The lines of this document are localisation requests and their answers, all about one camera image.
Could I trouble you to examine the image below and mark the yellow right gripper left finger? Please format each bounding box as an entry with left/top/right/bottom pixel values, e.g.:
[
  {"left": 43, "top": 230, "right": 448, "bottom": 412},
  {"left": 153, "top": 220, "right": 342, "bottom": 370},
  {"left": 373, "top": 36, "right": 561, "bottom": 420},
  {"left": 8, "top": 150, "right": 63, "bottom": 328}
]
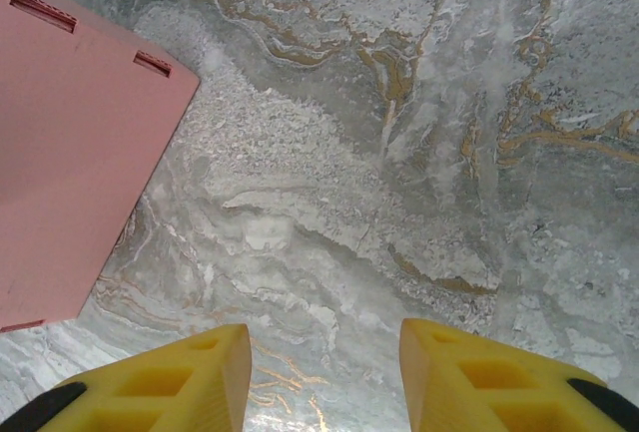
[{"left": 0, "top": 322, "right": 253, "bottom": 432}]

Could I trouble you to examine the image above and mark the pink paper box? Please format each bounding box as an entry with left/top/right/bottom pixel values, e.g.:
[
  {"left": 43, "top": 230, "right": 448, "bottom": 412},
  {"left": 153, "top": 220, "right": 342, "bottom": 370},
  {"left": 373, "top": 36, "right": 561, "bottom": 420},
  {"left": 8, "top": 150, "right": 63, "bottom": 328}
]
[{"left": 0, "top": 0, "right": 203, "bottom": 334}]

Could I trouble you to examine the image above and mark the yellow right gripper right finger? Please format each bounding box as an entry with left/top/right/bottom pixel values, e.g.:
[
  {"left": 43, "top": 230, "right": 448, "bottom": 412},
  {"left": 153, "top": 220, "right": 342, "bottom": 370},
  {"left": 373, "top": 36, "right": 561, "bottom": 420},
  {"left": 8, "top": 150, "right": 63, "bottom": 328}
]
[{"left": 400, "top": 317, "right": 639, "bottom": 432}]

